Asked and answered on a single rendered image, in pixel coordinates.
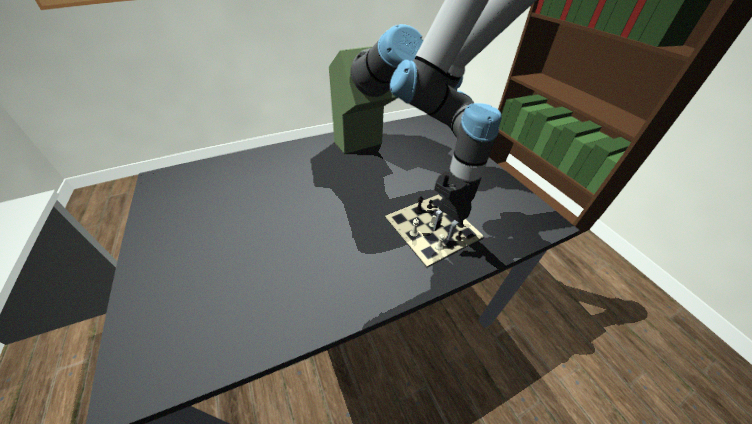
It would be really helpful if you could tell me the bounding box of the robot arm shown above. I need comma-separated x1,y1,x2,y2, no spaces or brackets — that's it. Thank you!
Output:
351,0,536,166

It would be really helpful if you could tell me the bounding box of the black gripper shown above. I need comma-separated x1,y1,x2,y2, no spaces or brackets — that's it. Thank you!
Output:
433,154,487,240

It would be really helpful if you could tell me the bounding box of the cream and black chessboard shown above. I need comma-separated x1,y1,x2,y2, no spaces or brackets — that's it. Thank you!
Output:
385,195,484,267

